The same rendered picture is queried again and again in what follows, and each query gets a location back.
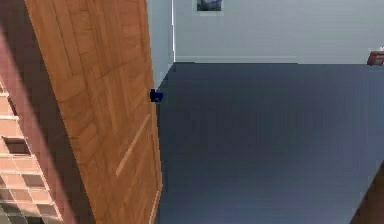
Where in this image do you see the orange wooden room door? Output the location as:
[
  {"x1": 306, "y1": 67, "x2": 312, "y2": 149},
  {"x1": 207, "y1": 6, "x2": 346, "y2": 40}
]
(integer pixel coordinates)
[{"x1": 23, "y1": 0, "x2": 164, "y2": 224}]

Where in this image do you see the reddish brown wooden furniture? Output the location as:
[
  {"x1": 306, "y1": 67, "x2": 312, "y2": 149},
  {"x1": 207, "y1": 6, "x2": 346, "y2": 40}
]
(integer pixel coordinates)
[{"x1": 366, "y1": 48, "x2": 384, "y2": 67}]

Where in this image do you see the brown wooden furniture corner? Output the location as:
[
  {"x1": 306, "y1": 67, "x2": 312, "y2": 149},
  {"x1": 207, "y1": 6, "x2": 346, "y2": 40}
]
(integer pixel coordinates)
[{"x1": 348, "y1": 161, "x2": 384, "y2": 224}]

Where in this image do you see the dark blue door handle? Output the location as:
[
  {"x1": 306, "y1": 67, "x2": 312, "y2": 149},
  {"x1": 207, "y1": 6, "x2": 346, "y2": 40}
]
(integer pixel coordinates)
[{"x1": 149, "y1": 88, "x2": 164, "y2": 104}]

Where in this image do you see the grey framed wall picture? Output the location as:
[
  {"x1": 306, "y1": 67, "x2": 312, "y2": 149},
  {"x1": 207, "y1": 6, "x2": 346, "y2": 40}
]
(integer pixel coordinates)
[{"x1": 192, "y1": 0, "x2": 225, "y2": 16}]

